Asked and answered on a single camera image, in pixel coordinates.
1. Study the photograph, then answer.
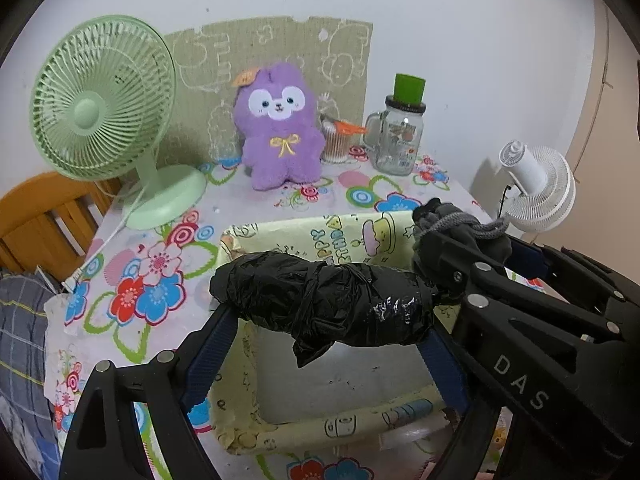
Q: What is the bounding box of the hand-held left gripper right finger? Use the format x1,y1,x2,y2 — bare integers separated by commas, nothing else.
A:
419,327,501,480

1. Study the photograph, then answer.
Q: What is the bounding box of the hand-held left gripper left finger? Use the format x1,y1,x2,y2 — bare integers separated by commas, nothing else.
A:
59,305,241,480

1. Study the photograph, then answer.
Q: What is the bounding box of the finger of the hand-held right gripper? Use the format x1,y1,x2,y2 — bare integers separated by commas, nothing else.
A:
507,237,640,318
413,225,640,448

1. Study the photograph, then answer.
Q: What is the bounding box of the grey knitted cloth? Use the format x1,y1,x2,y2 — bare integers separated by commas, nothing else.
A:
412,199,513,261

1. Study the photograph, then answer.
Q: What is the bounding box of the black plastic bag roll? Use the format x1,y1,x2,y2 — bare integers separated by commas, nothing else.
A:
209,251,437,368

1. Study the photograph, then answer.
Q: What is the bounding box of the yellow printed fabric storage box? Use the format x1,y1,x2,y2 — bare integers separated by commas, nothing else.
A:
206,211,471,457

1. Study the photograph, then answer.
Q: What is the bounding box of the white desk fan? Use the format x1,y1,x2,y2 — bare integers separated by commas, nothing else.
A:
497,141,577,233

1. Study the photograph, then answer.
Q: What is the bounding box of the floral tablecloth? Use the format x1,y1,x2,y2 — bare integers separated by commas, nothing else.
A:
42,152,551,480

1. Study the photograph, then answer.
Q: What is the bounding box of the beige door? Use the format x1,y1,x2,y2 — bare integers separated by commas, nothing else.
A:
565,0,640,246

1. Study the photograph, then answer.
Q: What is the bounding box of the glass mug jar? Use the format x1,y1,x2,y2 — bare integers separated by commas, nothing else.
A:
363,95,427,177

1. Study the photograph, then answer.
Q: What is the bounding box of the cotton swab container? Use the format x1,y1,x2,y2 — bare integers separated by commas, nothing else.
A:
320,120,353,164

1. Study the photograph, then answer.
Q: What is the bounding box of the green plastic cup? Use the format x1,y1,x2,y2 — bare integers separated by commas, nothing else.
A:
392,73,427,107

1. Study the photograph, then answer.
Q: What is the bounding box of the grey plaid blanket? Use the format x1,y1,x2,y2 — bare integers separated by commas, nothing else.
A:
0,267,68,480

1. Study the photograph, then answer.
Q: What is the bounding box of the purple plush toy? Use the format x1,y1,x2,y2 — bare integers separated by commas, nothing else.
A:
234,60,326,192

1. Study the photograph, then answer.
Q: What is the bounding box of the wooden chair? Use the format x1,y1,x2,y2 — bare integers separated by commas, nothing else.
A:
0,172,123,281

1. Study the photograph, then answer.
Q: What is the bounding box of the green desk fan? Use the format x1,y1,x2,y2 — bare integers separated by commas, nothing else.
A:
29,15,208,231

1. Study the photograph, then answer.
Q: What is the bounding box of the green printed cardboard sheet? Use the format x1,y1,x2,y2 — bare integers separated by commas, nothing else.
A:
162,16,373,166

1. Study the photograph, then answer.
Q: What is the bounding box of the black fan cable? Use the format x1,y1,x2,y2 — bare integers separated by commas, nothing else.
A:
495,185,516,223

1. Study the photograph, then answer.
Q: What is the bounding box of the white fan cable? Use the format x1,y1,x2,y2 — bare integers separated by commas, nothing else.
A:
62,185,148,295

